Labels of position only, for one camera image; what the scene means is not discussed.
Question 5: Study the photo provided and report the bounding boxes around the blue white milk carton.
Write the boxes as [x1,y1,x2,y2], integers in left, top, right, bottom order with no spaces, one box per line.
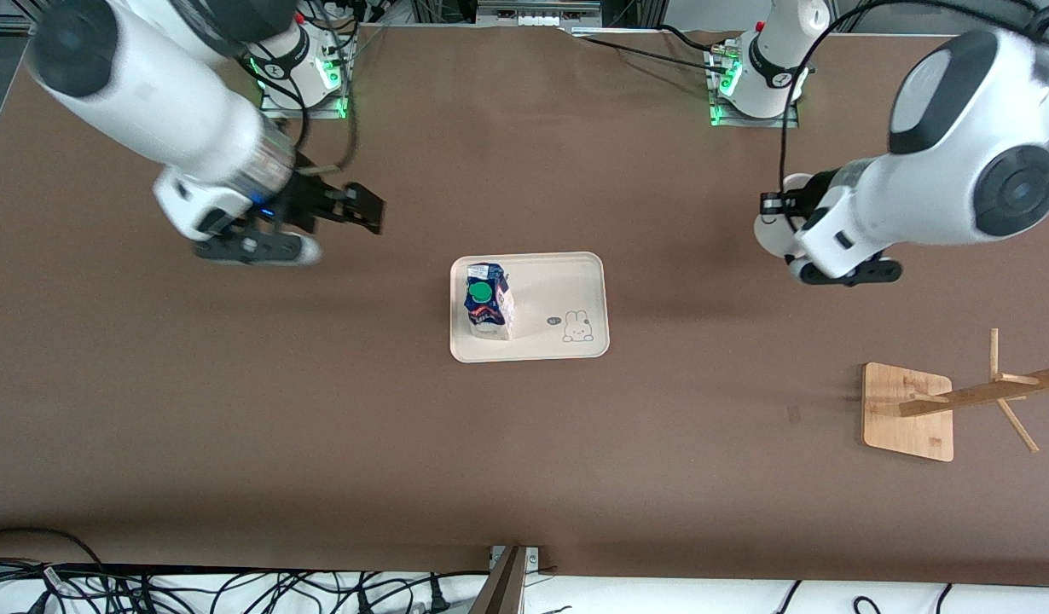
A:
[465,262,515,342]

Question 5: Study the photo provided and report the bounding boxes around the cream rabbit print tray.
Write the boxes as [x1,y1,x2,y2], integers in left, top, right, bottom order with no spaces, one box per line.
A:
[449,252,611,364]

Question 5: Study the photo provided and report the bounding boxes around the wooden mug tree stand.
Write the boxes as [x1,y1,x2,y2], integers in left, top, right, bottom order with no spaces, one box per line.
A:
[861,328,1049,463]

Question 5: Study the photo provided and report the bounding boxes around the brown table mat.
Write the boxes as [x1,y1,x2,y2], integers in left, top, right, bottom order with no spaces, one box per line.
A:
[0,19,1049,589]

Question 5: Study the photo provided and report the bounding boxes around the aluminium profile bar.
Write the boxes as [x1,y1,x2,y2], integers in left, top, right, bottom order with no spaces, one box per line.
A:
[469,546,542,614]

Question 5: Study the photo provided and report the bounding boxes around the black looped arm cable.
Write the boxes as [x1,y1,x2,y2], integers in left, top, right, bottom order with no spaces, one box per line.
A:
[290,0,361,177]

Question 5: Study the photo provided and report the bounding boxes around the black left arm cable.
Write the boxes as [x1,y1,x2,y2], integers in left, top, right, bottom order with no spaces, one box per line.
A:
[776,0,1046,201]

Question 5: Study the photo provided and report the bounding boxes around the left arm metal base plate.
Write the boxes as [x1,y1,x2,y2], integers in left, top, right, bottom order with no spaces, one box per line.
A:
[705,47,800,129]

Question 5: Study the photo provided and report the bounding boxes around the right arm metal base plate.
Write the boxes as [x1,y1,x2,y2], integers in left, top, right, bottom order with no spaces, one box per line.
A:
[258,34,348,119]

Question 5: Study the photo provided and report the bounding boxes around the black base cable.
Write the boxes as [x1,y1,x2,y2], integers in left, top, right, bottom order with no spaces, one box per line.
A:
[576,36,734,73]
[657,24,730,54]

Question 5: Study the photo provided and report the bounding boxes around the black long cable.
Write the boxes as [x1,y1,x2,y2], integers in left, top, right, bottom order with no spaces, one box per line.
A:
[107,570,491,614]

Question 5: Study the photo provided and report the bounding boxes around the black arched cable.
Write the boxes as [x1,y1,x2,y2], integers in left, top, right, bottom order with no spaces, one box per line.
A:
[0,527,107,581]

